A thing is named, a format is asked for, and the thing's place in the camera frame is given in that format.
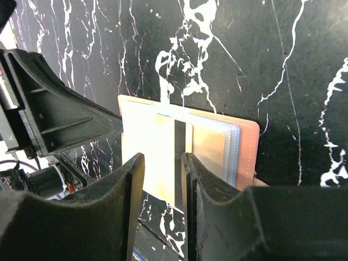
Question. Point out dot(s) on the pink leather card holder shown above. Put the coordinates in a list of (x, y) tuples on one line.
[(226, 145)]

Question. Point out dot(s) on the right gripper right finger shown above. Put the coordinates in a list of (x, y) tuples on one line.
[(261, 223)]

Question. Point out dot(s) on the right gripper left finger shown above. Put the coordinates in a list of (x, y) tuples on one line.
[(97, 222)]

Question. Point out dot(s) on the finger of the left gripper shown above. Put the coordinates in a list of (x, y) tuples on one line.
[(40, 115)]

